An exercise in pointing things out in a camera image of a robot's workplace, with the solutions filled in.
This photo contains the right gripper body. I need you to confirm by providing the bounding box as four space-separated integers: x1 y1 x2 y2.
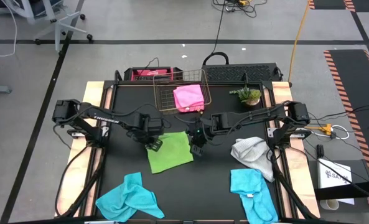
185 116 215 146

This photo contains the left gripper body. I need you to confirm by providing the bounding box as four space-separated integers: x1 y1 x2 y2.
126 115 166 146

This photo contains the green microfiber towel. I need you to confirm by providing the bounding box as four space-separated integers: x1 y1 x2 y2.
146 131 195 175

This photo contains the copper wire basket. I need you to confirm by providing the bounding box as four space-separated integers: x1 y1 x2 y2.
152 68 213 116

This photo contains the pink microfiber towel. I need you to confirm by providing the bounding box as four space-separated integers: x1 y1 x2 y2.
172 83 206 113

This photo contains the grey waffle microfiber towel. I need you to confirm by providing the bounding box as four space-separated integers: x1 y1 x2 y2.
230 136 276 183

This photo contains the blue microfiber towel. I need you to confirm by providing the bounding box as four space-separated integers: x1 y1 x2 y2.
95 171 166 223

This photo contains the blue towel with white label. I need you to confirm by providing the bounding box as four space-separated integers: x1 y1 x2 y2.
230 168 279 224

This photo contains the red and black case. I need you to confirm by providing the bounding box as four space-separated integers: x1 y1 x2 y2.
123 66 184 82

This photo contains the potted succulent plant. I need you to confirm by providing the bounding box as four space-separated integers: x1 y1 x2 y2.
229 86 263 107

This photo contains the black perforated case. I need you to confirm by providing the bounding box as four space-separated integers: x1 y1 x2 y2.
201 63 281 83

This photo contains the light wooden side board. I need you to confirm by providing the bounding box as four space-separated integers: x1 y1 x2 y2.
55 81 106 217
271 81 320 218

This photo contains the yellow power adapter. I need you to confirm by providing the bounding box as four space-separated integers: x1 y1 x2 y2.
304 123 333 136

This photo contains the white labelled box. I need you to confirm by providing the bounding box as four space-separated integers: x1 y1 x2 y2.
317 157 355 205

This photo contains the white office chair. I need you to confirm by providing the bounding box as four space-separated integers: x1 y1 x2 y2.
0 0 94 52

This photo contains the beige tape roll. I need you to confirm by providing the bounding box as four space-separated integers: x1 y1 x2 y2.
319 198 340 211

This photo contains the black orange-striped floor mat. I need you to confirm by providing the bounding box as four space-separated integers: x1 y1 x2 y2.
307 0 369 13
323 49 369 181

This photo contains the black flat bar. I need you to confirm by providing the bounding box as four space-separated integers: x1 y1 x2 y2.
314 179 369 201

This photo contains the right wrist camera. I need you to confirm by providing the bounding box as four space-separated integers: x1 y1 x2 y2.
190 142 205 157

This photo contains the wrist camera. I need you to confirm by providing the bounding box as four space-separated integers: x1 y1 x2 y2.
190 142 205 157
144 138 164 153

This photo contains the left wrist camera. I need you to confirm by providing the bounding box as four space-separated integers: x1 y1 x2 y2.
144 138 164 153

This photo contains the black cable loop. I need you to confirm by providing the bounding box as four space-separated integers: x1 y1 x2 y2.
202 51 230 67

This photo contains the black frame strut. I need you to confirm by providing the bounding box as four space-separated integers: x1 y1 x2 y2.
59 146 108 218
269 149 319 220

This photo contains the black hanging cable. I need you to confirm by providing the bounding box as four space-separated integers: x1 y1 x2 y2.
213 0 226 54

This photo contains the black cable bundle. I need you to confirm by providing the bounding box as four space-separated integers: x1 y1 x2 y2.
212 0 268 19

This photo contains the yellow hanging cable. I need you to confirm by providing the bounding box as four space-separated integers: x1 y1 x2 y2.
287 0 312 83

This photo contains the white cable loop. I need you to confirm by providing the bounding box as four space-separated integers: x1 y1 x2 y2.
331 124 350 141

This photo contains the white floor cable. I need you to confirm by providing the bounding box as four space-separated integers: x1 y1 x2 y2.
0 0 18 58

